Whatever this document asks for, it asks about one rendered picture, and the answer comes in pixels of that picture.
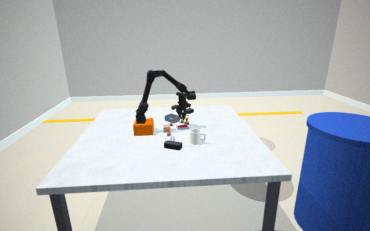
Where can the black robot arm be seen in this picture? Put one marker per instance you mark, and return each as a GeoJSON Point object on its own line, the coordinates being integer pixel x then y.
{"type": "Point", "coordinates": [151, 75]}

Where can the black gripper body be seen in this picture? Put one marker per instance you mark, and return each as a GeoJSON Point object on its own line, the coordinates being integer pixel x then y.
{"type": "Point", "coordinates": [182, 106]}

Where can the white mug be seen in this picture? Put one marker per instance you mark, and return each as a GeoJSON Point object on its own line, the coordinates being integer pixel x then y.
{"type": "Point", "coordinates": [195, 136]}

